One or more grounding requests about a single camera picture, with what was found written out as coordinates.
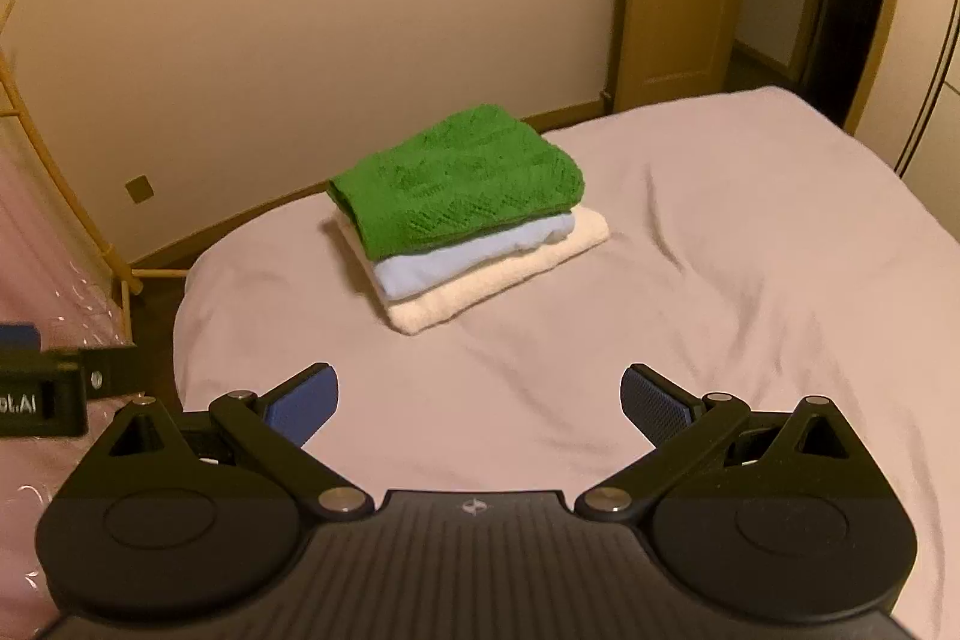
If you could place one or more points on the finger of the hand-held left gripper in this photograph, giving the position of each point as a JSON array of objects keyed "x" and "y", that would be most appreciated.
[
  {"x": 112, "y": 371},
  {"x": 19, "y": 335}
]

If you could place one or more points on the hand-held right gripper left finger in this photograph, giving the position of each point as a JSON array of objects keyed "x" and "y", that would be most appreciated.
[{"x": 304, "y": 404}]

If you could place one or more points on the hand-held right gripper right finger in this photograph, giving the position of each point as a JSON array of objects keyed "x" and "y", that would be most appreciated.
[{"x": 656, "y": 404}]

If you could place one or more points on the green knitted sweater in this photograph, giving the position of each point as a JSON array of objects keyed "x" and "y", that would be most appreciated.
[{"x": 457, "y": 183}]

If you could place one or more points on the pink plastic-wrapped bedding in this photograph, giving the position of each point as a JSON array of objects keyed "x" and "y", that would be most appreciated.
[{"x": 45, "y": 265}]

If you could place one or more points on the bed with pink sheet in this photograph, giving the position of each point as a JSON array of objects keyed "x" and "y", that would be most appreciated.
[{"x": 675, "y": 280}]

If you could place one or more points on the yellow wooden rack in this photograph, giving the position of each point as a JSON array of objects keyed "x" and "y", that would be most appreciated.
[{"x": 67, "y": 205}]

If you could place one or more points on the cream folded garment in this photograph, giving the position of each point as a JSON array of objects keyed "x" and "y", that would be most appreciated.
[{"x": 495, "y": 287}]

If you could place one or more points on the light blue folded garment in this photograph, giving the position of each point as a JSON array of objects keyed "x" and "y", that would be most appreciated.
[{"x": 480, "y": 250}]

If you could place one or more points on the beige wall socket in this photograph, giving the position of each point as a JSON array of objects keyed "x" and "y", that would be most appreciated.
[{"x": 139, "y": 189}]

